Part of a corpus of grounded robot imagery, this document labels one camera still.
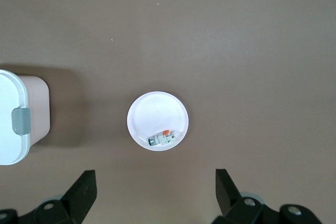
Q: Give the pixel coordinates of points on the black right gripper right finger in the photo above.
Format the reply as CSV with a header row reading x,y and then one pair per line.
x,y
244,211

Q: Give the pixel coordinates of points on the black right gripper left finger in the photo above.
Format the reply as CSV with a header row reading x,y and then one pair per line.
x,y
65,208

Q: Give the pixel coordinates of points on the white storage box lid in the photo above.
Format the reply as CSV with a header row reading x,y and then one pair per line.
x,y
5,129

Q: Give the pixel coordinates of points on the small white and red part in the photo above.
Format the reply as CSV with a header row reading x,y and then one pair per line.
x,y
160,140

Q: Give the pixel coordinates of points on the pink round plate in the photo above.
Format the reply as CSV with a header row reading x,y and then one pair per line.
x,y
157,113

